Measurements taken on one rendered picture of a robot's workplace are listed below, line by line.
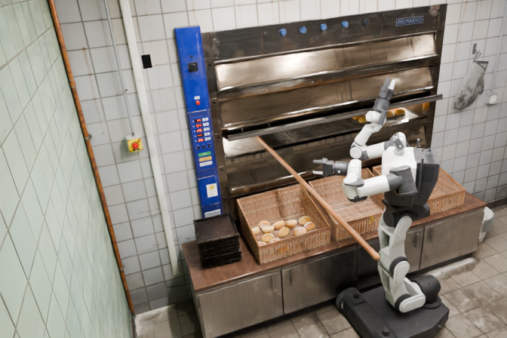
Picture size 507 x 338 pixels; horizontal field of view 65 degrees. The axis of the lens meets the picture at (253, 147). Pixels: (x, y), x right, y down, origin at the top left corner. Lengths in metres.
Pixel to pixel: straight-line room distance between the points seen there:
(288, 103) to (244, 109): 0.34
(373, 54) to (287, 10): 0.80
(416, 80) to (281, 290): 1.96
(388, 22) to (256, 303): 2.27
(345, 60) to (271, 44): 0.60
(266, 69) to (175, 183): 1.04
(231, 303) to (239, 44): 1.76
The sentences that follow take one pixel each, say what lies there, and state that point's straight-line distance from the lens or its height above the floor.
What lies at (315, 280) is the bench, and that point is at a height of 0.34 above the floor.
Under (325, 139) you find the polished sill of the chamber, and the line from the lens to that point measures 3.22.
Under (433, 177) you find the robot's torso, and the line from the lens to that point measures 2.46.
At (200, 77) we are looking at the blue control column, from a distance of 2.69.
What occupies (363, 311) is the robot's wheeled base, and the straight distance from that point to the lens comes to 3.15.
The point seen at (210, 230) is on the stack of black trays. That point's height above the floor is 0.80.
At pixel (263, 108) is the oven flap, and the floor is 1.53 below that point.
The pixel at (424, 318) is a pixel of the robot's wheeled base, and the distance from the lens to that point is 3.23.
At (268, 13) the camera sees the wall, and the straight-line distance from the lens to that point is 2.80.
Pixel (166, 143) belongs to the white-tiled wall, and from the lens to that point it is 2.82.
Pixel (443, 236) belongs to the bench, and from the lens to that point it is 3.64.
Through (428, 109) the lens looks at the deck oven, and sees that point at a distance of 3.73.
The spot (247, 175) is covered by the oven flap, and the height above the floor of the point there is 1.02.
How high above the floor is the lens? 2.45
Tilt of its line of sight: 24 degrees down
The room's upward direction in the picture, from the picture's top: 5 degrees counter-clockwise
